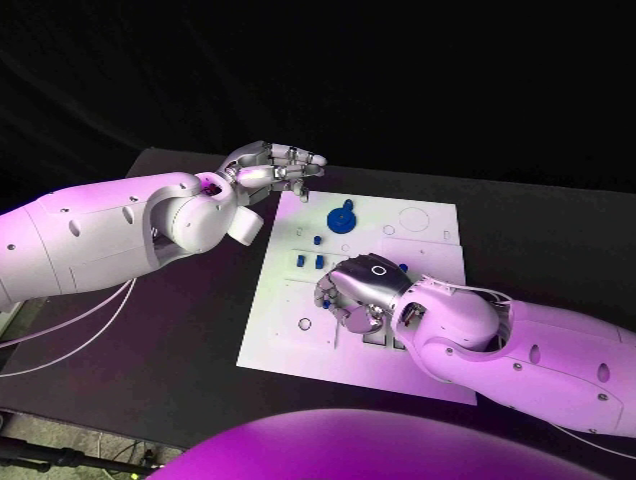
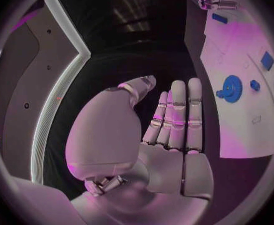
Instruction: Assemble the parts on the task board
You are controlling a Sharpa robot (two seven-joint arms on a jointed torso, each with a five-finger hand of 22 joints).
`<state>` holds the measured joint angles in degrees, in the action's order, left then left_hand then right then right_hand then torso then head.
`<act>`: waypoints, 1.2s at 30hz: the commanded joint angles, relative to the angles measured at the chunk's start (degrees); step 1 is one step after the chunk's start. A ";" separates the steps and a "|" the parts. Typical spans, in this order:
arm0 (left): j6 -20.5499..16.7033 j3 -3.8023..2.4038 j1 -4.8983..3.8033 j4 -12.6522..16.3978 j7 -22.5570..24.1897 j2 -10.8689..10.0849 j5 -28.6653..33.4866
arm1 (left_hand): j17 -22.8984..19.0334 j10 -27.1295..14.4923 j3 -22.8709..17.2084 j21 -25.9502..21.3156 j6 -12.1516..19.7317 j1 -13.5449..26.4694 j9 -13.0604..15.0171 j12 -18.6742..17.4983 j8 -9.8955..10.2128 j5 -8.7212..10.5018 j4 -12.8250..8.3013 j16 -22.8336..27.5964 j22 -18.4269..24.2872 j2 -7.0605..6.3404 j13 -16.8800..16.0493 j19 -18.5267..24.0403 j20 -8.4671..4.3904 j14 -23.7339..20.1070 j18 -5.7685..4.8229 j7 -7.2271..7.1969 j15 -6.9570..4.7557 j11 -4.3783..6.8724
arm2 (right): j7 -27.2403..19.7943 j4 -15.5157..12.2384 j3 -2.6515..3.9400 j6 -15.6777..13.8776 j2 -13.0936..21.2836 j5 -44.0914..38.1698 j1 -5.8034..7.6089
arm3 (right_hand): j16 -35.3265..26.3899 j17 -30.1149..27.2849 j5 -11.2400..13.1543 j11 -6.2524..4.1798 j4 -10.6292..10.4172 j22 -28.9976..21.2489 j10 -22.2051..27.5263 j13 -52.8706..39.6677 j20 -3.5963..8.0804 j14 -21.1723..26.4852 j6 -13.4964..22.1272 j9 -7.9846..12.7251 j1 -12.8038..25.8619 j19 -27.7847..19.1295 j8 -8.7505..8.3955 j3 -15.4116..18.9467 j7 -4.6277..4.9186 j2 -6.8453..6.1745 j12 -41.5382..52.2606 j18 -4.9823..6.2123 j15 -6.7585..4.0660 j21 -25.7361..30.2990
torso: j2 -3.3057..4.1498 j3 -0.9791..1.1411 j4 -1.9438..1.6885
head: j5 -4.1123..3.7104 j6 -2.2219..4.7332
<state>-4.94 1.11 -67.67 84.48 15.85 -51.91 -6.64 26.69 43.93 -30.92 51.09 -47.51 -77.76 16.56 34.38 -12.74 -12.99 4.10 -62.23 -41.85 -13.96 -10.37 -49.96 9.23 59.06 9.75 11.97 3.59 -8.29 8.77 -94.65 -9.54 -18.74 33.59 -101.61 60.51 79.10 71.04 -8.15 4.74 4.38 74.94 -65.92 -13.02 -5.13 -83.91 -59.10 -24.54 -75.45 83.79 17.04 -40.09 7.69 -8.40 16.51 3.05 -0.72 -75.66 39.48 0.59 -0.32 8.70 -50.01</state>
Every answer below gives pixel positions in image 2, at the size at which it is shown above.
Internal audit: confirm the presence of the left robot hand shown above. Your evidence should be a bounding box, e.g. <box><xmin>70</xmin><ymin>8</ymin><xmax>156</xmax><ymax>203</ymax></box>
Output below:
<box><xmin>65</xmin><ymin>75</ymin><xmax>214</xmax><ymax>225</ymax></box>

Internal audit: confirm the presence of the white task board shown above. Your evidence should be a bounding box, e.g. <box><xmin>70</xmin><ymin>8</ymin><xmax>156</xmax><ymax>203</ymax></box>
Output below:
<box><xmin>200</xmin><ymin>6</ymin><xmax>274</xmax><ymax>159</ymax></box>

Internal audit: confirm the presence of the blue block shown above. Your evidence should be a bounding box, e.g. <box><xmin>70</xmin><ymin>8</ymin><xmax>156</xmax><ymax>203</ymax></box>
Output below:
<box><xmin>260</xmin><ymin>51</ymin><xmax>274</xmax><ymax>72</ymax></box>

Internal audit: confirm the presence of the blue gear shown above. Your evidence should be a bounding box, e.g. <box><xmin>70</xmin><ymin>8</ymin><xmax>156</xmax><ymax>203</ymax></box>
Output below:
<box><xmin>215</xmin><ymin>75</ymin><xmax>244</xmax><ymax>104</ymax></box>

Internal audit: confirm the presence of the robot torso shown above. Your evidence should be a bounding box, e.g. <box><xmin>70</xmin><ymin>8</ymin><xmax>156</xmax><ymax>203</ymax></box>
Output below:
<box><xmin>0</xmin><ymin>0</ymin><xmax>92</xmax><ymax>186</ymax></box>

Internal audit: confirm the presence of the blue peg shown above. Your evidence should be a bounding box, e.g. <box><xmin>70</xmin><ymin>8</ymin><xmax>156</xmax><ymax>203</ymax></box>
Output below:
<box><xmin>250</xmin><ymin>79</ymin><xmax>261</xmax><ymax>92</ymax></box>

